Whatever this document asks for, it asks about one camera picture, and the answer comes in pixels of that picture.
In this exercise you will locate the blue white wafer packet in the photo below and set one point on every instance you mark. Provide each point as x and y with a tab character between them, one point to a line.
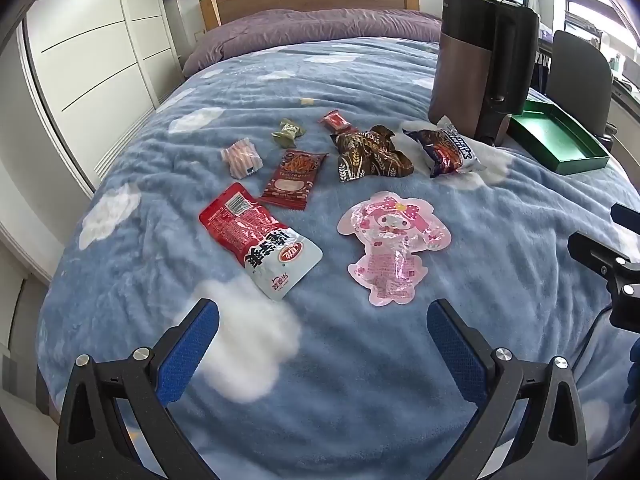
447	152

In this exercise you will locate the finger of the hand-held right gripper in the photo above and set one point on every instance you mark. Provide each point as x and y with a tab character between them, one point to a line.
627	216
595	252

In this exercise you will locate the green tray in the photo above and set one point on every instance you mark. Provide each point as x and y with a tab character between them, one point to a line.
550	135

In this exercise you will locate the white wardrobe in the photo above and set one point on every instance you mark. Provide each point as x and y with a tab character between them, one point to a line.
90	35

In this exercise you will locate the green candy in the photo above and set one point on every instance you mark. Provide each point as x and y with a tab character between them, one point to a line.
290	132

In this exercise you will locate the blue cloud-print blanket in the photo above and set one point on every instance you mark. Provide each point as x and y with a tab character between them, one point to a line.
350	385

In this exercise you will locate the person's right hand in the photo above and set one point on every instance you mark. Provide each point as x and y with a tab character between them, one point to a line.
634	370

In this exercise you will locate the red and white snack packet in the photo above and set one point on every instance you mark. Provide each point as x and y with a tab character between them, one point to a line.
250	230

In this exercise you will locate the pink character-shaped snack packet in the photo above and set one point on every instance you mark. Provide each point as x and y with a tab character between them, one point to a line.
395	240

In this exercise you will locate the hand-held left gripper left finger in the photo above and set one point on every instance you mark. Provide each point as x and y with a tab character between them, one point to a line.
192	347

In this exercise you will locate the window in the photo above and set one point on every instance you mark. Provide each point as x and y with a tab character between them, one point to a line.
600	5

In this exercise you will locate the brown snack packet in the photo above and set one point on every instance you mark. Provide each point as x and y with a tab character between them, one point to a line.
370	155

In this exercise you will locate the small pink white snack packet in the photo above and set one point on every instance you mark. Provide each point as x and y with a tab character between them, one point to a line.
242	158

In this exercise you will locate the dark red snack packet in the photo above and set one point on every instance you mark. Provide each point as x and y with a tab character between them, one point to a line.
292	180

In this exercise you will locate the brown black electric kettle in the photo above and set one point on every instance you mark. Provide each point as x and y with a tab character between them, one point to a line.
460	70

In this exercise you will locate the small red candy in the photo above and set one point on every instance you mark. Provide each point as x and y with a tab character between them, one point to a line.
334	122

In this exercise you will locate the dark grey chair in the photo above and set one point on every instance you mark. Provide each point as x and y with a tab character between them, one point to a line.
575	75

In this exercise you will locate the purple pillow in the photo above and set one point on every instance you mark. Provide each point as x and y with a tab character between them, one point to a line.
300	30

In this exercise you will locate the white wall socket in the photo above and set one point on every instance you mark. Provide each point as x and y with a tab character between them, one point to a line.
199	36

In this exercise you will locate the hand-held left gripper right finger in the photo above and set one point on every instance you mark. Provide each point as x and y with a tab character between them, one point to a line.
455	347

